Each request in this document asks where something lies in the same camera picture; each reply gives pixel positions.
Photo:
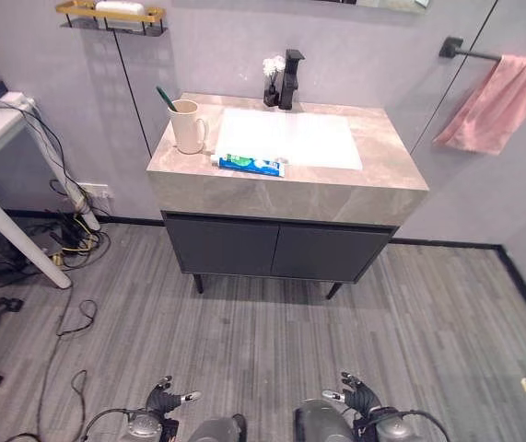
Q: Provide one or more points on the gold and black wall shelf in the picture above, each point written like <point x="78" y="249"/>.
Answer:
<point x="110" y="18"/>

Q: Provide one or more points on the white sink basin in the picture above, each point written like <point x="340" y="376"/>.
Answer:
<point x="288" y="137"/>

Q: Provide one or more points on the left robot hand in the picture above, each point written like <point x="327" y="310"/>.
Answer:
<point x="163" y="398"/>

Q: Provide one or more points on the left silver robot leg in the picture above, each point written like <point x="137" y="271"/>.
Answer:
<point x="214" y="430"/>

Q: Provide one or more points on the white desk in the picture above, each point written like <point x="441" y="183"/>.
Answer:
<point x="9" y="184"/>

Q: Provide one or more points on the green toothbrush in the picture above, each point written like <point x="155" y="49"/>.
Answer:
<point x="166" y="99"/>

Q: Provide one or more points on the pink towel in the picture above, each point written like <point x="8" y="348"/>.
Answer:
<point x="497" y="108"/>

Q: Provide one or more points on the white soap bar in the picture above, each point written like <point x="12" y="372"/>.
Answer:
<point x="120" y="11"/>

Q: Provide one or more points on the right silver robot leg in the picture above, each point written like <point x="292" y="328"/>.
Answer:
<point x="320" y="421"/>

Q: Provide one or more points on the grey marble sink vanity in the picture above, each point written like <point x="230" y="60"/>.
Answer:
<point x="285" y="193"/>

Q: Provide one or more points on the black faucet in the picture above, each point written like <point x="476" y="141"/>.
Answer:
<point x="289" y="83"/>

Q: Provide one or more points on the black towel bar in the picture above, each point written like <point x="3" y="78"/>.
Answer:
<point x="465" y="51"/>

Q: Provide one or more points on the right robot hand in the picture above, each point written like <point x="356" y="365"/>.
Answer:
<point x="359" y="396"/>

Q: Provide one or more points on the white wall socket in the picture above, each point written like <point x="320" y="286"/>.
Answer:
<point x="94" y="189"/>

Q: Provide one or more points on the blue white toothpaste tube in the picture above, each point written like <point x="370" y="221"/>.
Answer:
<point x="251" y="164"/>

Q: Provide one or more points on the white power strip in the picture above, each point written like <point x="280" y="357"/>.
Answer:
<point x="16" y="99"/>

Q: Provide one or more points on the white flowers in black vase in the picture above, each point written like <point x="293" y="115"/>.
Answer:
<point x="272" y="80"/>

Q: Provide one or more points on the silver robot leg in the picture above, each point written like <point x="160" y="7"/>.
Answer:
<point x="214" y="430"/>
<point x="320" y="421"/>

